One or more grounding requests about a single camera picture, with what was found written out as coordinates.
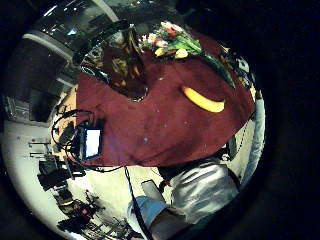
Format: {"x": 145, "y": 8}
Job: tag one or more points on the black stand with gear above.
{"x": 85, "y": 213}

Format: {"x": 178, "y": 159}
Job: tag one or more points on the clear glass vase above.
{"x": 125, "y": 71}

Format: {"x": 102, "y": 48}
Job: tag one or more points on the the person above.
{"x": 200, "y": 190}

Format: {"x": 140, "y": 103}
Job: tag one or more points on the black equipment case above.
{"x": 53, "y": 173}

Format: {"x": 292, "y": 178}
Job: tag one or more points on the dark red tablecloth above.
{"x": 166, "y": 130}

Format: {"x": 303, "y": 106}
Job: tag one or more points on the yellow banana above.
{"x": 204, "y": 101}

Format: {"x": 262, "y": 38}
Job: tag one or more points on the grey rectangular device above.
{"x": 152, "y": 190}

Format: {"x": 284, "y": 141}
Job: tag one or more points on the mixed flower bouquet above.
{"x": 173, "y": 41}

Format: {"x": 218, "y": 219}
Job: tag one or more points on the small lit screen device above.
{"x": 92, "y": 142}

